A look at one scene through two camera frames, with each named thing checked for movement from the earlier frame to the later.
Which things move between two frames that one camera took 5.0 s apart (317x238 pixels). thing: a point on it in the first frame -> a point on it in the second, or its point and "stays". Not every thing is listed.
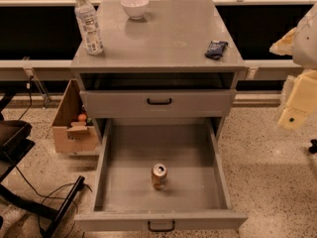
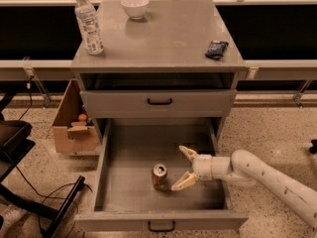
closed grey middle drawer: x=161 y=103 stays
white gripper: x=306 y=44 -> x=202 y=167
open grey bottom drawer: x=160 y=175 stays
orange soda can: x=158 y=177 stays
